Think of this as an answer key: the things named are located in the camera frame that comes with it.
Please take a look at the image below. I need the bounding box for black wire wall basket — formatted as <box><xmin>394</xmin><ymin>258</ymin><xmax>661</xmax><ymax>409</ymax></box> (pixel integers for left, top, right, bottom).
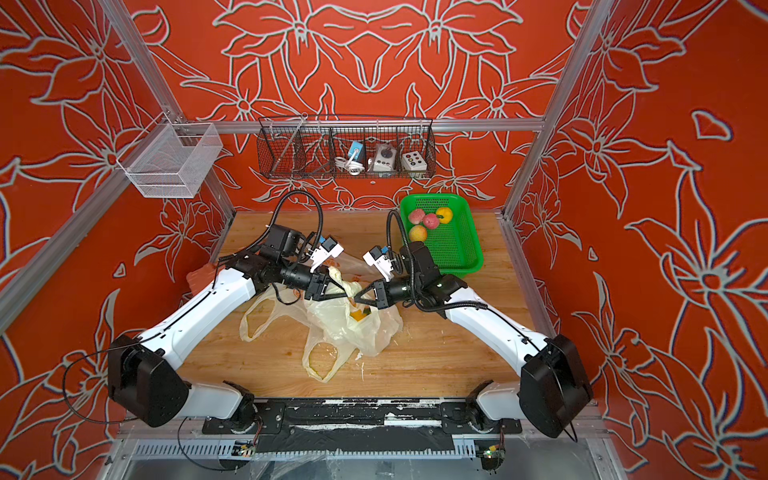
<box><xmin>256</xmin><ymin>114</ymin><xmax>437</xmax><ymax>180</ymax></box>

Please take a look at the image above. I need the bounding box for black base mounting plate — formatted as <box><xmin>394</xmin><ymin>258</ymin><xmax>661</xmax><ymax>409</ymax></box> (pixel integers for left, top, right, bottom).
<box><xmin>202</xmin><ymin>398</ymin><xmax>522</xmax><ymax>457</ymax></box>

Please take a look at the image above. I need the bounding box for clear acrylic wall box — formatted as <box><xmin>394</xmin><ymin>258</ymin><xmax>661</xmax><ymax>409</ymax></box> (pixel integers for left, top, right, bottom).
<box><xmin>118</xmin><ymin>123</ymin><xmax>223</xmax><ymax>199</ymax></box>

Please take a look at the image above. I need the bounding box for yellow translucent plastic bag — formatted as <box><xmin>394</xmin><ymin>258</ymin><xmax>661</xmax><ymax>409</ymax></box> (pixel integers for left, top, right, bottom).
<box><xmin>239</xmin><ymin>267</ymin><xmax>403</xmax><ymax>383</ymax></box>

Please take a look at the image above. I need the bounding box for green plastic basket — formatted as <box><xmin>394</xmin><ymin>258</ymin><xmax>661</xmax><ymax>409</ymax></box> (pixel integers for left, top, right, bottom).
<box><xmin>399</xmin><ymin>193</ymin><xmax>484</xmax><ymax>278</ymax></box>

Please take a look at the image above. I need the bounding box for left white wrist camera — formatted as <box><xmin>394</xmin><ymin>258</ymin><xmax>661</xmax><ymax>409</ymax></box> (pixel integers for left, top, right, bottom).
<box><xmin>310</xmin><ymin>236</ymin><xmax>344</xmax><ymax>273</ymax></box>

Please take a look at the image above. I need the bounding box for yellow-pink peach second row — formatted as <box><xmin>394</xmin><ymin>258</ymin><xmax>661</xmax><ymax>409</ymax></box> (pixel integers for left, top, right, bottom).
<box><xmin>408</xmin><ymin>224</ymin><xmax>428</xmax><ymax>242</ymax></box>

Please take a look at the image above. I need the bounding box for white button box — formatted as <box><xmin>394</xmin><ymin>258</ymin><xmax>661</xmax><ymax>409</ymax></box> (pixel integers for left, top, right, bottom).
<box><xmin>401</xmin><ymin>151</ymin><xmax>428</xmax><ymax>173</ymax></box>

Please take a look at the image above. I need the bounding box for orange-print plastic bag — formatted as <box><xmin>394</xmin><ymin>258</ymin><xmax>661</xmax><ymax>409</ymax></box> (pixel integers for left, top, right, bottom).
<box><xmin>324</xmin><ymin>253</ymin><xmax>380</xmax><ymax>283</ymax></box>

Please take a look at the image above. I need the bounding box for pink peach second row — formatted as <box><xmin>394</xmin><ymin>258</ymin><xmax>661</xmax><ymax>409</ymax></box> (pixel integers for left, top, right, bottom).
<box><xmin>422</xmin><ymin>213</ymin><xmax>441</xmax><ymax>230</ymax></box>

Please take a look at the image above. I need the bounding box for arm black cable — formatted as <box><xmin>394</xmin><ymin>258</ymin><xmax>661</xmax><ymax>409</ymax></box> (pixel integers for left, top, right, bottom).
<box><xmin>218</xmin><ymin>190</ymin><xmax>325</xmax><ymax>265</ymax></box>
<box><xmin>385</xmin><ymin>208</ymin><xmax>580</xmax><ymax>442</ymax></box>

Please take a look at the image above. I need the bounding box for yellow peach top right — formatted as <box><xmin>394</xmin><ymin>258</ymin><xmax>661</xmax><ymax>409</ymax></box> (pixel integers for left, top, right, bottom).
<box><xmin>435</xmin><ymin>207</ymin><xmax>454</xmax><ymax>224</ymax></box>

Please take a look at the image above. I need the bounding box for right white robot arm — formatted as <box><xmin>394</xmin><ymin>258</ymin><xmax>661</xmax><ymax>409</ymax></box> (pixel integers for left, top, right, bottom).
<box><xmin>354</xmin><ymin>242</ymin><xmax>594</xmax><ymax>438</ymax></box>

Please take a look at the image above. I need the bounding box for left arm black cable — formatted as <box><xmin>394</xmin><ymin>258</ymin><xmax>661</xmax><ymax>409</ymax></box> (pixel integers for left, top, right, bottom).
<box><xmin>218</xmin><ymin>190</ymin><xmax>325</xmax><ymax>265</ymax></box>

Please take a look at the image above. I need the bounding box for yellow-red peach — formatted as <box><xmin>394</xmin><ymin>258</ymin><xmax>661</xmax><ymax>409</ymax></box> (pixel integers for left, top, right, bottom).
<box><xmin>349</xmin><ymin>307</ymin><xmax>371</xmax><ymax>322</ymax></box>

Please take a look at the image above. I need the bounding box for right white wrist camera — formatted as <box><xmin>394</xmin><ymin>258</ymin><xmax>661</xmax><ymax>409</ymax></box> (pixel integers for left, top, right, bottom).
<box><xmin>363</xmin><ymin>246</ymin><xmax>395</xmax><ymax>282</ymax></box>

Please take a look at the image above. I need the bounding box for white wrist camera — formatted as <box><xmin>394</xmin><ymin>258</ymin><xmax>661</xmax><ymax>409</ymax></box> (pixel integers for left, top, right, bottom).
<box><xmin>310</xmin><ymin>236</ymin><xmax>344</xmax><ymax>273</ymax></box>
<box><xmin>363</xmin><ymin>246</ymin><xmax>395</xmax><ymax>282</ymax></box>

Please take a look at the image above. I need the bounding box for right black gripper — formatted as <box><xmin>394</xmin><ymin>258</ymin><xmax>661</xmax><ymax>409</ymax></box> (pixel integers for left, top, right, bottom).
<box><xmin>354</xmin><ymin>278</ymin><xmax>425</xmax><ymax>312</ymax></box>

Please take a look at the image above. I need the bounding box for pink peach top left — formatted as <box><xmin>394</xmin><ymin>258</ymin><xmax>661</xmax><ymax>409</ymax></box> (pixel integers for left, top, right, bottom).
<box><xmin>408</xmin><ymin>209</ymin><xmax>426</xmax><ymax>225</ymax></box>

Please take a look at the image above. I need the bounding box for grey controller device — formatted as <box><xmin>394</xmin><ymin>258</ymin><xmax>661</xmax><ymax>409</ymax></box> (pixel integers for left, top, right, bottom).
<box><xmin>370</xmin><ymin>143</ymin><xmax>397</xmax><ymax>173</ymax></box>

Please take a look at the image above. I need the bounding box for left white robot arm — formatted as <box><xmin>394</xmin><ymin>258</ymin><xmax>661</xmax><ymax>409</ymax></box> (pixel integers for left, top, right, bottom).
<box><xmin>107</xmin><ymin>225</ymin><xmax>345</xmax><ymax>432</ymax></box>

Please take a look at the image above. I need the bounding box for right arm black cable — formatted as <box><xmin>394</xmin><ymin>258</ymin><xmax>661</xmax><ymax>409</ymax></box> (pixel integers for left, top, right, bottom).
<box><xmin>385</xmin><ymin>208</ymin><xmax>580</xmax><ymax>442</ymax></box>

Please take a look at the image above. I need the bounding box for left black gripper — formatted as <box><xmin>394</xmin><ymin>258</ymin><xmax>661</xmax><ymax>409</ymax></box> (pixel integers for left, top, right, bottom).
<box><xmin>280</xmin><ymin>260</ymin><xmax>353</xmax><ymax>303</ymax></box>

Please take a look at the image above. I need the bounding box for blue white small box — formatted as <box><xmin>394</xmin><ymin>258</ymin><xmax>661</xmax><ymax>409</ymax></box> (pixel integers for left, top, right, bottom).
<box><xmin>347</xmin><ymin>141</ymin><xmax>364</xmax><ymax>163</ymax></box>

